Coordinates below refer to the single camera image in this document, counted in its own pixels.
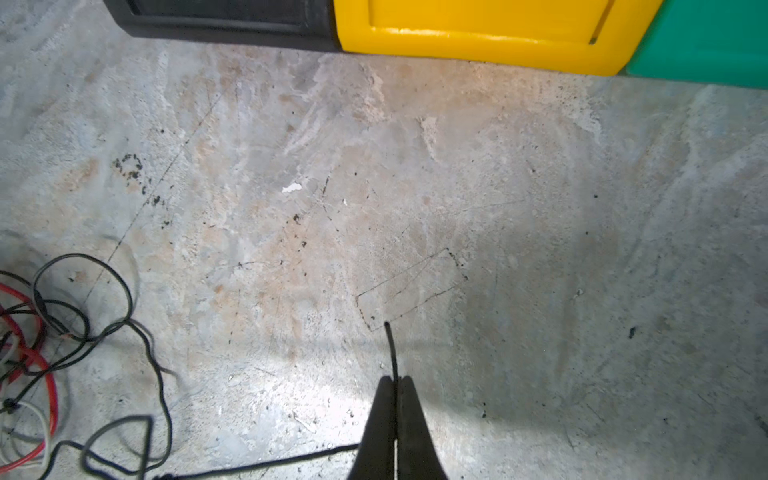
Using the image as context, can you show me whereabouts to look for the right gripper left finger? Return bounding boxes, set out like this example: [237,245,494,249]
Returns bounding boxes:
[348,376,396,480]

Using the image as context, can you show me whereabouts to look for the red black white cables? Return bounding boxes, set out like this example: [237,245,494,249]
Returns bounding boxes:
[0,251,175,480]

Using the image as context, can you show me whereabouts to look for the yellow plastic bin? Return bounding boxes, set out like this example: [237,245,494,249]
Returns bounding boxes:
[333,0,661,76]

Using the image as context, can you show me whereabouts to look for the black plastic bin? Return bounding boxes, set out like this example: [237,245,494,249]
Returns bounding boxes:
[104,0,342,52]

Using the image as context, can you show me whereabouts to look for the green plastic bin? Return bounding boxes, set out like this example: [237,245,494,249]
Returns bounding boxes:
[625,0,767,89]

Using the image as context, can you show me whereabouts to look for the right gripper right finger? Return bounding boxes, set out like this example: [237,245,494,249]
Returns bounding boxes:
[396,376,447,480]

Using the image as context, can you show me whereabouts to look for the black cable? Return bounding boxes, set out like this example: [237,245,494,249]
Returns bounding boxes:
[152,321,400,480]

